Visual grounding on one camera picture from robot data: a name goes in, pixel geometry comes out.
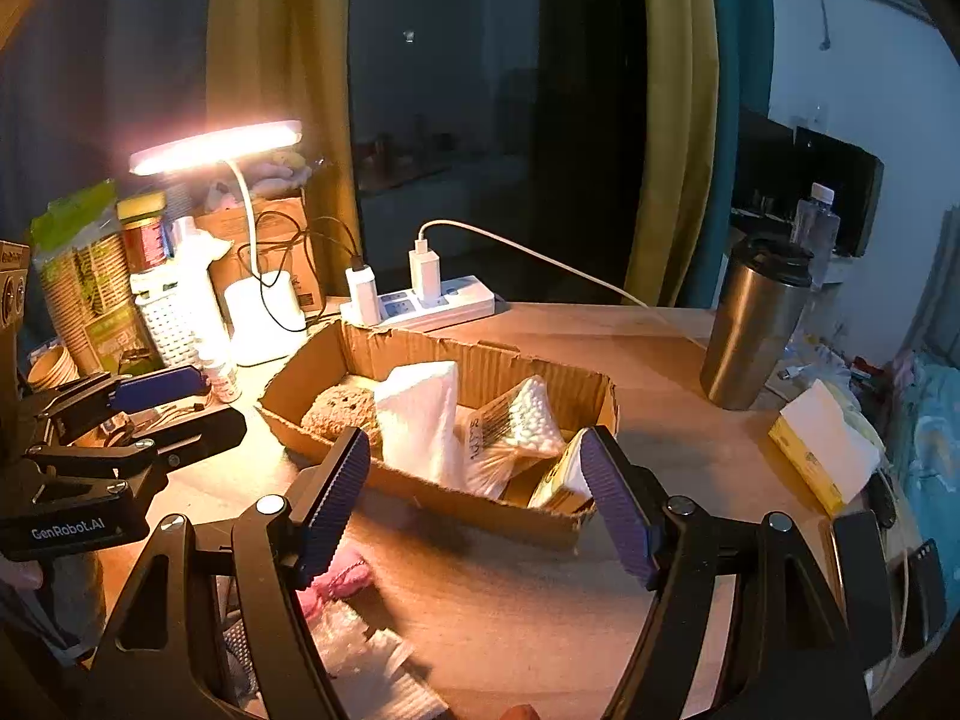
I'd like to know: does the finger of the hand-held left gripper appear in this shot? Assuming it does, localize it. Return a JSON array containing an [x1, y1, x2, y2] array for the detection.
[[21, 364, 213, 445], [28, 403, 249, 482]]

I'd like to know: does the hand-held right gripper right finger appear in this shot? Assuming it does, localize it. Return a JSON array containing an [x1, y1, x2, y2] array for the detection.
[[577, 426, 875, 720]]

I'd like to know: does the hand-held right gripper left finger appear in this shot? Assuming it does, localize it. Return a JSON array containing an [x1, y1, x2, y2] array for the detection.
[[90, 426, 371, 720]]

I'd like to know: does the pink fuzzy cloth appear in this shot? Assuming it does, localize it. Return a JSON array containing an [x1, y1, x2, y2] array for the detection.
[[294, 547, 376, 620]]

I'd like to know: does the clear plastic wipe packet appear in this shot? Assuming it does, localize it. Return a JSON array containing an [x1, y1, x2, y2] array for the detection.
[[225, 600, 451, 720]]

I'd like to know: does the cardboard box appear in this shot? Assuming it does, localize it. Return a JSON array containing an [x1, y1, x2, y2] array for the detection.
[[255, 319, 620, 552]]

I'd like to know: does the large yellow tissue pack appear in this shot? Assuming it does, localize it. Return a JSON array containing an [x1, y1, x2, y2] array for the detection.
[[768, 379, 883, 517]]

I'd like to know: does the person's left forearm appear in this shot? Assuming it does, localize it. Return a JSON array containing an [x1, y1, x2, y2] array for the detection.
[[0, 549, 107, 661]]

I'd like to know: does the person's left hand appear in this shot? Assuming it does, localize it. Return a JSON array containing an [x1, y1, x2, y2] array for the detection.
[[0, 561, 44, 593]]

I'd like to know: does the small white dropper bottle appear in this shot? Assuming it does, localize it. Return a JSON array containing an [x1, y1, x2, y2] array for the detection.
[[199, 349, 243, 404]]

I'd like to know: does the white perforated basket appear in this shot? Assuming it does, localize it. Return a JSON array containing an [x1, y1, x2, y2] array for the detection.
[[131, 270, 205, 373]]

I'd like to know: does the small yellow tissue pack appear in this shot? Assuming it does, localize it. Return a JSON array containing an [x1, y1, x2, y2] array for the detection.
[[525, 427, 601, 515]]

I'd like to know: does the brown loofah sponge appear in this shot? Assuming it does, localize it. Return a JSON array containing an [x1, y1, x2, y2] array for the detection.
[[300, 382, 385, 445]]

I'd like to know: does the white plastic bottle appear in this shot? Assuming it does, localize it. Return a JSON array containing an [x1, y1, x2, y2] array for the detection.
[[171, 216, 234, 361]]

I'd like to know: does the white tissue pack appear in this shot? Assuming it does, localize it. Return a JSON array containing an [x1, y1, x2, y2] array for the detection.
[[373, 361, 467, 488]]

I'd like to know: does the white desk lamp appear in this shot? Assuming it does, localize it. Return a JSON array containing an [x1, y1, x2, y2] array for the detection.
[[127, 118, 309, 368]]

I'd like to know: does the cotton swab bag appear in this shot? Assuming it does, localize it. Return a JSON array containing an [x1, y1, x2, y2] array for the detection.
[[457, 376, 566, 500]]

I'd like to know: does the green paper cup package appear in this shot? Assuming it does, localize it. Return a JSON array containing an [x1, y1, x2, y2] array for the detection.
[[28, 180, 163, 377]]

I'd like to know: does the yellow lid jar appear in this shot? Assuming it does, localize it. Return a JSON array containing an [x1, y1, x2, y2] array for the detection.
[[116, 191, 170, 275]]

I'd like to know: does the brown cardboard carton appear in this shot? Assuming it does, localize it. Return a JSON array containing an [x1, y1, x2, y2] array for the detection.
[[195, 195, 328, 316]]

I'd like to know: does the white charger plug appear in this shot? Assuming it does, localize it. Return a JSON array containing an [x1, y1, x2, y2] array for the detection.
[[409, 238, 444, 302], [345, 264, 384, 324]]

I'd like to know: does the white power strip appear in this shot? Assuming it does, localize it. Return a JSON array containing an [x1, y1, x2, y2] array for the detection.
[[340, 275, 497, 332]]

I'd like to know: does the steel tumbler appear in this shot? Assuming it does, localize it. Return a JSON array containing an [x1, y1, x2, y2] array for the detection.
[[699, 234, 815, 412]]

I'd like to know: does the blue printed blanket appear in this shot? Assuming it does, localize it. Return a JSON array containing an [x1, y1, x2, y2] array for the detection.
[[891, 356, 960, 548]]

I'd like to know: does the teal curtain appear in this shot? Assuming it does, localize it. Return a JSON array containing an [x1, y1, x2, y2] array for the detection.
[[0, 0, 220, 256], [703, 0, 774, 308]]

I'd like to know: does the clear water bottle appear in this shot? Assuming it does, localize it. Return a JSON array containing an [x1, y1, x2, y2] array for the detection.
[[787, 182, 842, 295]]

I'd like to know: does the yellow curtain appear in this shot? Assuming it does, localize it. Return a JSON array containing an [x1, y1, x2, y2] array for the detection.
[[634, 0, 722, 308], [205, 0, 361, 302]]

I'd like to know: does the black computer monitor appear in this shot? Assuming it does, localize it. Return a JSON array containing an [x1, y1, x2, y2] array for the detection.
[[731, 109, 797, 220]]

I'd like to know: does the black computer tower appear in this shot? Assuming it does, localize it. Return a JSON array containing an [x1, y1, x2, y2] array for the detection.
[[791, 126, 885, 257]]

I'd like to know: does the dark glass door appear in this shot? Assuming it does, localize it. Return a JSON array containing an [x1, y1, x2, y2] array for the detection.
[[346, 0, 650, 307]]

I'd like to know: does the black charger cable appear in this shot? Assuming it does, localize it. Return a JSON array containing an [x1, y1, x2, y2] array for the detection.
[[238, 210, 370, 316]]

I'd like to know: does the white charger cable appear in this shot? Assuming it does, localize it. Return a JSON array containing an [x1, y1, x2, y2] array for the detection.
[[417, 220, 706, 350]]

